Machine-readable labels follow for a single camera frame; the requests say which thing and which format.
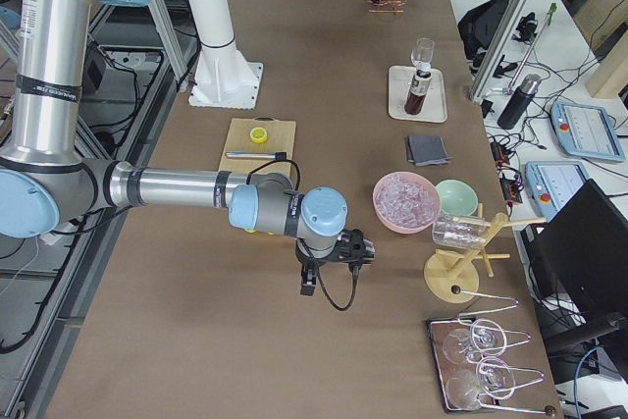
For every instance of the steel muddler rod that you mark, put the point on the steel muddler rod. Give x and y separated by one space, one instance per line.
252 155

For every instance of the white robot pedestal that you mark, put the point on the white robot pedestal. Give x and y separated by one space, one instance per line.
223 78

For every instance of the wooden cup tree stand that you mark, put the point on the wooden cup tree stand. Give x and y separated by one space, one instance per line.
450 273

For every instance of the aluminium frame post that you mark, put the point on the aluminium frame post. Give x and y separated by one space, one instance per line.
506 27

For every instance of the blue teach pendant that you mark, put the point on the blue teach pendant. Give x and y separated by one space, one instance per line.
585 131
553 183

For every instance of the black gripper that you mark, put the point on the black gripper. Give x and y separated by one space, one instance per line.
306 261

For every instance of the wine glass on tray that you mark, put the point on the wine glass on tray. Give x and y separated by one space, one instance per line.
422 54

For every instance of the grey folded cloth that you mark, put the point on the grey folded cloth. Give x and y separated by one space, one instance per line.
424 150

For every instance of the black thermos bottle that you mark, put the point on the black thermos bottle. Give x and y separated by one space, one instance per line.
519 101

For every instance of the upturned wine glass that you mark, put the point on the upturned wine glass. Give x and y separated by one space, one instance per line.
490 381
472 343

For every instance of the half lemon slice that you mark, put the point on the half lemon slice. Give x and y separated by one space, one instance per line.
258 135

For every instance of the green bowl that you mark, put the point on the green bowl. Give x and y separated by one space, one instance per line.
457 198

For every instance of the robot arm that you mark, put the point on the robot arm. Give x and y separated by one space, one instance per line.
44 182

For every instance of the tea bottle white cap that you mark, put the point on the tea bottle white cap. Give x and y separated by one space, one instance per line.
417 92

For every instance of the pink bowl with ice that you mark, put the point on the pink bowl with ice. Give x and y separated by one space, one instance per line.
406 202

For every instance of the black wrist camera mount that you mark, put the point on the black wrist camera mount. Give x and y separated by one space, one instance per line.
309 277

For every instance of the black monitor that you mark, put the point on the black monitor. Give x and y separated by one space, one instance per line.
585 245

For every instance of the dark tray with glasses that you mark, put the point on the dark tray with glasses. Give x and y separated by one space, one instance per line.
437 330

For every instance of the glass mug on stand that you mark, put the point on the glass mug on stand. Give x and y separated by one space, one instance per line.
463 232

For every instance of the wire glass holder rack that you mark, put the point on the wire glass holder rack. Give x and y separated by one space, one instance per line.
524 377

